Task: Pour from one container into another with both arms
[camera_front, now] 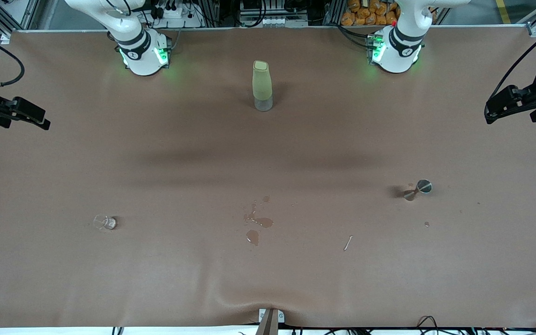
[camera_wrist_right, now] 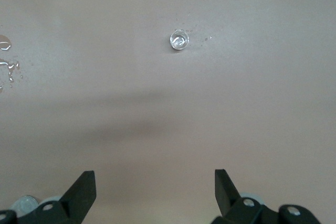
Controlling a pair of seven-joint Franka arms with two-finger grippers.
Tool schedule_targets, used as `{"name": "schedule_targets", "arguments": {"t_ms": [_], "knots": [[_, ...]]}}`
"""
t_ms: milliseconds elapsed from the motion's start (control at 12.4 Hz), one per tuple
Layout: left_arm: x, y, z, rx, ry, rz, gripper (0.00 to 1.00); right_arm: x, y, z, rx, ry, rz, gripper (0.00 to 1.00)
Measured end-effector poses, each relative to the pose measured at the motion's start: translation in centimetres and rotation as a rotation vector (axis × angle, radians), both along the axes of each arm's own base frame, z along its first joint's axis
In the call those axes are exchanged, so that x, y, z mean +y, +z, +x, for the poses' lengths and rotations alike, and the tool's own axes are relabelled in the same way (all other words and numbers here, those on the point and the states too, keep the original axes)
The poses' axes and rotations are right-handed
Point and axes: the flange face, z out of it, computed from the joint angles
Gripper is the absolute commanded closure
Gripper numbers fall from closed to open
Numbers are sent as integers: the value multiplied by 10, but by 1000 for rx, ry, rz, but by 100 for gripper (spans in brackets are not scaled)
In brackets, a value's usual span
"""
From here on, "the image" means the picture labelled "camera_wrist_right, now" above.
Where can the small clear glass cup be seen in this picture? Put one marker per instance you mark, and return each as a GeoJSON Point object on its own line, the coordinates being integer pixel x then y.
{"type": "Point", "coordinates": [179, 41]}

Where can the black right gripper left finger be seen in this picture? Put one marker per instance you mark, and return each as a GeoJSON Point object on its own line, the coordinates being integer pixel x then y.
{"type": "Point", "coordinates": [71, 203]}

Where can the large spilled liquid puddle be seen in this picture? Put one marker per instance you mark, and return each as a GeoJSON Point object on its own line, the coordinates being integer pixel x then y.
{"type": "Point", "coordinates": [11, 66]}

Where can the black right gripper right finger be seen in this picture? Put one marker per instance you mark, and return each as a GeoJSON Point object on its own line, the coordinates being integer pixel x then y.
{"type": "Point", "coordinates": [236, 208]}

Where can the small spilled liquid puddle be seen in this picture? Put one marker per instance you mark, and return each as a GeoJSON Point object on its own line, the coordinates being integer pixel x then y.
{"type": "Point", "coordinates": [5, 43]}

